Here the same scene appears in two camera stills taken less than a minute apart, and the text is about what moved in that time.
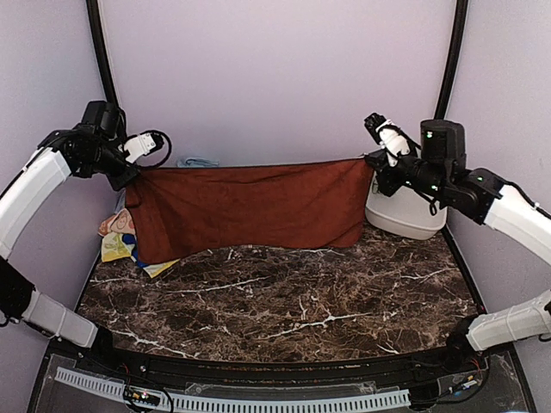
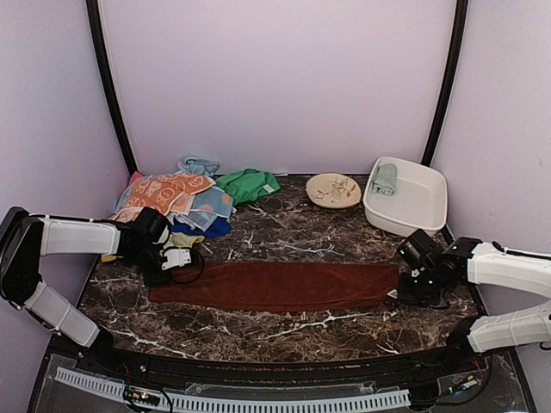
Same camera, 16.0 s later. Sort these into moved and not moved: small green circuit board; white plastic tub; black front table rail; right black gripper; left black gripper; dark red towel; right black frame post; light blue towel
Moved: right black gripper; dark red towel; left black gripper
Not moved: light blue towel; small green circuit board; white plastic tub; black front table rail; right black frame post
